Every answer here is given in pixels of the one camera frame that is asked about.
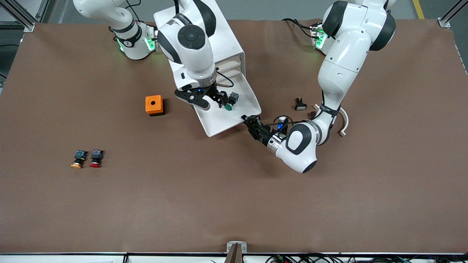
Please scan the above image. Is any green mushroom push button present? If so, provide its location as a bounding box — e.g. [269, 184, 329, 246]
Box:
[224, 92, 239, 111]

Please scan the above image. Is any red mushroom push button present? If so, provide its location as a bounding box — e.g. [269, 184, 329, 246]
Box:
[90, 149, 105, 168]

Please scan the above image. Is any yellow mushroom push button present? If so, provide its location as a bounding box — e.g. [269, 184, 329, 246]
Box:
[71, 150, 88, 169]

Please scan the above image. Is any brown support strut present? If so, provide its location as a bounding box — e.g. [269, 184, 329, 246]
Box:
[226, 244, 243, 263]

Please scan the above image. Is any orange button enclosure box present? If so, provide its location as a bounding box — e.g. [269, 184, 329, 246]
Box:
[145, 95, 165, 117]

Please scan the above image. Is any white curved plastic bracket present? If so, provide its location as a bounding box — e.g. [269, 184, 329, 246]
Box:
[313, 103, 350, 138]

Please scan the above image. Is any black arm base cable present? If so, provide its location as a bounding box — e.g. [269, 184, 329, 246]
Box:
[124, 0, 145, 23]
[282, 18, 322, 39]

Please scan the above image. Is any grey metal mounting bracket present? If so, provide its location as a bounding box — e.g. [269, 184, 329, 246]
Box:
[226, 241, 248, 263]

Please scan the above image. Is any black cable bundle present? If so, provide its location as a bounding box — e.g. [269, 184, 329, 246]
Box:
[265, 253, 468, 263]

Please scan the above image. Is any aluminium frame profile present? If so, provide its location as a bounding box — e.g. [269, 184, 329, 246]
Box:
[437, 0, 468, 29]
[0, 0, 50, 33]

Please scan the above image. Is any white table edge rail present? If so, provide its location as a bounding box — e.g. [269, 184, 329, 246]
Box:
[0, 252, 468, 263]

